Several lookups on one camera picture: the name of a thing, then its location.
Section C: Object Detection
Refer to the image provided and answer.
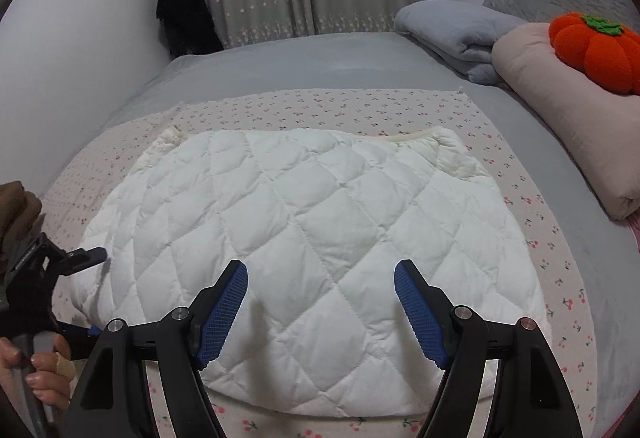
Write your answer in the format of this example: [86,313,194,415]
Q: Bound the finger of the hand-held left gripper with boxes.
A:
[52,322,103,361]
[52,246,108,276]

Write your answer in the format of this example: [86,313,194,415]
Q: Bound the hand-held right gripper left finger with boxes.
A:
[62,259,249,438]

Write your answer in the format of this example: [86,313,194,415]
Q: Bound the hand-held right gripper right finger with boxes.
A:
[393,259,583,438]

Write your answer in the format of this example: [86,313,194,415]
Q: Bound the white quilted blanket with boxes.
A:
[70,125,553,419]

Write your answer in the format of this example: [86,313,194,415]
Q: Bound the person's left forearm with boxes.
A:
[0,180,45,264]

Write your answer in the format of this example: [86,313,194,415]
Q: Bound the person's left hand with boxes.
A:
[0,334,77,414]

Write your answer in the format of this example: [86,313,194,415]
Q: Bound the cherry print bed mat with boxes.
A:
[37,87,598,438]

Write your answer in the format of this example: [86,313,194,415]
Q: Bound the pink pillow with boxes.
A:
[491,22,640,221]

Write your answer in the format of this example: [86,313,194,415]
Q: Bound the black hanging garment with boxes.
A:
[156,0,224,59]

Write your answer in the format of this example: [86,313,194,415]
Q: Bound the grey folded blanket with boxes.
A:
[394,0,528,85]

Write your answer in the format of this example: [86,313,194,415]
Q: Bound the orange pumpkin cushion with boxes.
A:
[548,13,640,95]

